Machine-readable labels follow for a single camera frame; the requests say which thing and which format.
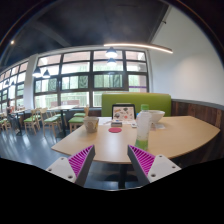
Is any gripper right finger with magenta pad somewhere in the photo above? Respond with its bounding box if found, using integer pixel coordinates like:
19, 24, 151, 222
127, 145, 180, 186

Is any paper cup with utensils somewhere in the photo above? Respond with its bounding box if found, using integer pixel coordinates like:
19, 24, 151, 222
83, 106, 99, 133

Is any background cafe table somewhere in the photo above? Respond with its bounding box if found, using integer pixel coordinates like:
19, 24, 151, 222
49, 104, 77, 138

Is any wooden chair green seat left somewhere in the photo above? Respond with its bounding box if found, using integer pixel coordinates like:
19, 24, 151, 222
24, 109, 40, 132

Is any curved linear ceiling light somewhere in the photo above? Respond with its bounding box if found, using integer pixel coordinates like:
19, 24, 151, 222
104, 43, 173, 54

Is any green upholstered bench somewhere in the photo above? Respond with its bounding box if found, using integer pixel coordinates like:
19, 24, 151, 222
101, 92, 171, 117

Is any red round coaster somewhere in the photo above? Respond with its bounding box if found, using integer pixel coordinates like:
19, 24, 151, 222
108, 127, 122, 133

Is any pendant lamp left pair inner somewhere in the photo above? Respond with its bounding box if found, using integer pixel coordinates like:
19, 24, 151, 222
42, 69, 50, 79

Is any pendant lamp front centre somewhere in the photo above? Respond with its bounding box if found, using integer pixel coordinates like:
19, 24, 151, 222
106, 47, 117, 58

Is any clear bottle with green cap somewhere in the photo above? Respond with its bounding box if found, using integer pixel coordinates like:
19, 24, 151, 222
135, 104, 152, 151

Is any white ceramic bowl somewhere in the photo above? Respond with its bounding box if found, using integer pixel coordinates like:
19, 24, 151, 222
150, 110, 165, 123

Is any green seat stool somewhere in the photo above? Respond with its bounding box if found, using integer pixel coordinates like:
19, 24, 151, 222
68, 113, 85, 131

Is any pendant lamp rear centre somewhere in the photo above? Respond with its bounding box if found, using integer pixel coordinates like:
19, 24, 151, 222
107, 58, 117, 66

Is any small dark box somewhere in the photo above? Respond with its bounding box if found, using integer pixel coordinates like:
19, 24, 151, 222
111, 122, 122, 127

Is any wooden chair green seat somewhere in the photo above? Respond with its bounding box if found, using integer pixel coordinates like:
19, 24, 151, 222
24, 109, 40, 132
40, 108, 61, 134

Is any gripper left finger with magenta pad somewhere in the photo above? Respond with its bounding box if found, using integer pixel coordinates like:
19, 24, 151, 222
47, 145, 95, 186

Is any pendant lamp left pair outer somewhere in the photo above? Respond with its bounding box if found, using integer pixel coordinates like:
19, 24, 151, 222
33, 66, 42, 78

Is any pendant lamp pair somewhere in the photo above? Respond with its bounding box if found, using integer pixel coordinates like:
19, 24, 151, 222
42, 69, 50, 79
33, 66, 42, 78

